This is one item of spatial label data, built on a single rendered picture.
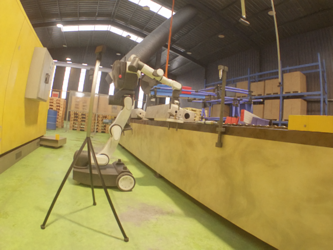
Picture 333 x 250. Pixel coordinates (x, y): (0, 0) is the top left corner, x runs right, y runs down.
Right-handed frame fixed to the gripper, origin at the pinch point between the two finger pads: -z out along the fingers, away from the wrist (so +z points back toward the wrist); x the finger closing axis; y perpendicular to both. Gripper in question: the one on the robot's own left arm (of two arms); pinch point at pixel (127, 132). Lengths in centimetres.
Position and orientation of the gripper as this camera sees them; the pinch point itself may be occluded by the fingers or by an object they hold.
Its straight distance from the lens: 232.8
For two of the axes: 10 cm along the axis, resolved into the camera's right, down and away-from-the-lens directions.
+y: -4.6, -0.4, 8.9
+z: -1.2, -9.9, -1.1
